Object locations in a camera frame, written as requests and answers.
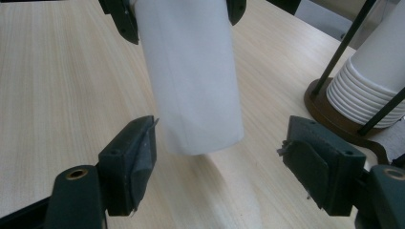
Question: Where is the short stack of white cups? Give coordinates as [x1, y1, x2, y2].
[325, 0, 405, 130]

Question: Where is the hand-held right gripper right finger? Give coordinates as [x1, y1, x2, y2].
[276, 114, 368, 218]

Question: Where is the black wire wooden cup holder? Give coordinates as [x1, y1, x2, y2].
[303, 0, 405, 165]

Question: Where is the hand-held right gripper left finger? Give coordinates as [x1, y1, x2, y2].
[96, 114, 160, 218]

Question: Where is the single white paper cup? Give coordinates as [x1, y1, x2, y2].
[129, 0, 245, 156]

